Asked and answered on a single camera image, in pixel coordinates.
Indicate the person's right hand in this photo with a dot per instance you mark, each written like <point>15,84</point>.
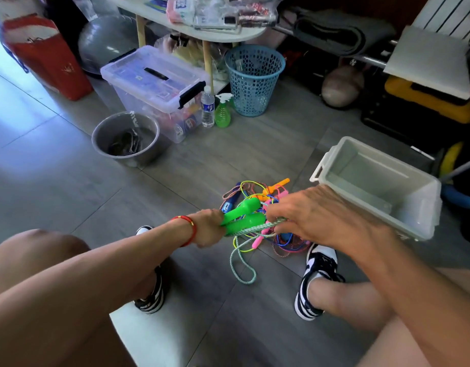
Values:
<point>326,218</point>

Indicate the person's left hand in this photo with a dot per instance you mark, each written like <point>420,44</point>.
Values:
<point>212,229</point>

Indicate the white plastic bin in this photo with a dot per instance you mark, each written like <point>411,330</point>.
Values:
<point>357,179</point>

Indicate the person's right forearm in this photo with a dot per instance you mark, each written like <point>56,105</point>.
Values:
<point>426,294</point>

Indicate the person's left forearm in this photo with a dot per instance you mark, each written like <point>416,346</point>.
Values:
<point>90,302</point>

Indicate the person's right leg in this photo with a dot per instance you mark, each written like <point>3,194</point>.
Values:
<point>357,302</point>

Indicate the person's leg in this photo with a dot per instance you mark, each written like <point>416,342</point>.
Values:
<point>28,263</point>
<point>357,302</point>

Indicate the person's left leg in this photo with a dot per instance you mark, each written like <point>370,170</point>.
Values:
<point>28,263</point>

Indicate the black white right shoe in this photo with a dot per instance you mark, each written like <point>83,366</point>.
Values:
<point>319,263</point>

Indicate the black white shoe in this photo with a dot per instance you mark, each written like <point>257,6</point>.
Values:
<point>151,298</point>
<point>319,263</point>

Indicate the black white left shoe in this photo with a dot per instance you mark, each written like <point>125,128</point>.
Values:
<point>151,298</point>

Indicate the green spray bottle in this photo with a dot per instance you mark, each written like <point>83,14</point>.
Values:
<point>223,116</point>

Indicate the small plastic water bottle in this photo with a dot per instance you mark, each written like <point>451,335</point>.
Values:
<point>207,110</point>

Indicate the brown ball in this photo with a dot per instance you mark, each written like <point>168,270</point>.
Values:
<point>342,88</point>

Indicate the multicoloured hula hoop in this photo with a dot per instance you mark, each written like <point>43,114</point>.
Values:
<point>458,198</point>

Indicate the grey metal basin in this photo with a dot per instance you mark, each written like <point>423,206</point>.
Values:
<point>103,141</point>

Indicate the blue mesh plastic basket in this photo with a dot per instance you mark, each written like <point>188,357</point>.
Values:
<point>254,80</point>

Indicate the yellow black case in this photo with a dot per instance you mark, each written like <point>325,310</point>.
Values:
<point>430,99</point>

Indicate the clear bin with black latches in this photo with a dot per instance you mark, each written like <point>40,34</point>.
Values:
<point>143,76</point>

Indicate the grey folded mat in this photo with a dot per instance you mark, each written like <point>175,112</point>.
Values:
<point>342,34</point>

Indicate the grey flat board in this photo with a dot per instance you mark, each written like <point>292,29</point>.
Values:
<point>426,61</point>

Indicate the grey exercise ball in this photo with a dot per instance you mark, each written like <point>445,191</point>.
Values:
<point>105,42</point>

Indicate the white round table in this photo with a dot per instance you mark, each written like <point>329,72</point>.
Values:
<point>158,17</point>

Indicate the clear plastic bag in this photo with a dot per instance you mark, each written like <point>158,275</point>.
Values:
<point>254,11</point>

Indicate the pink white packet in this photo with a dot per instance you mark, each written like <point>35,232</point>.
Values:
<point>180,10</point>

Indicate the red bag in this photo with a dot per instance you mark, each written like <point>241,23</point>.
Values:
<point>51,68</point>

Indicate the white radiator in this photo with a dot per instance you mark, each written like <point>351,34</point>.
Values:
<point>449,11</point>

